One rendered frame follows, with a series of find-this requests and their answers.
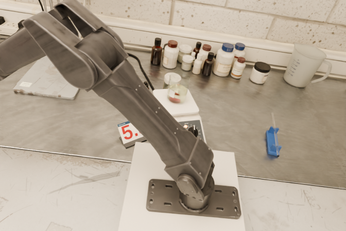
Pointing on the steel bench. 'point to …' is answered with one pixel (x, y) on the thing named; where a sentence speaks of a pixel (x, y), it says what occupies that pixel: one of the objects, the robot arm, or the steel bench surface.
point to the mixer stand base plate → (46, 82)
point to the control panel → (193, 125)
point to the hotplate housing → (190, 120)
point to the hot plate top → (188, 105)
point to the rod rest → (272, 141)
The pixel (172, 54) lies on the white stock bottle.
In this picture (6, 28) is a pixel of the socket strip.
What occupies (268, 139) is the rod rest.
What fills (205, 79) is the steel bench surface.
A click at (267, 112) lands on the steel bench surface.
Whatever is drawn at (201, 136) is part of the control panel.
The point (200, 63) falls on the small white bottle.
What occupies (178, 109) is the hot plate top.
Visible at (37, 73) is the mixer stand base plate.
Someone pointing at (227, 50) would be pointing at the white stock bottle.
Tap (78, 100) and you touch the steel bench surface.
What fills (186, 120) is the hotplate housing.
